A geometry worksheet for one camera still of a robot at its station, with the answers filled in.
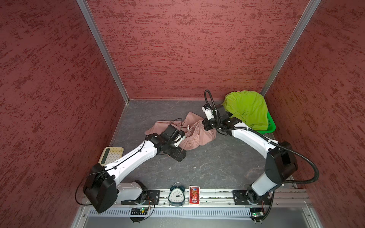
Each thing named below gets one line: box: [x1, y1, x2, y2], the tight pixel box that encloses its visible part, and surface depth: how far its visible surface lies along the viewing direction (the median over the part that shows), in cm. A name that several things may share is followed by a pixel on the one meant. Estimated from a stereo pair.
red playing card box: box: [188, 185, 201, 205], surface depth 75 cm
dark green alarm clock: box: [168, 181, 186, 208], surface depth 73 cm
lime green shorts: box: [221, 90, 269, 131], surface depth 111 cm
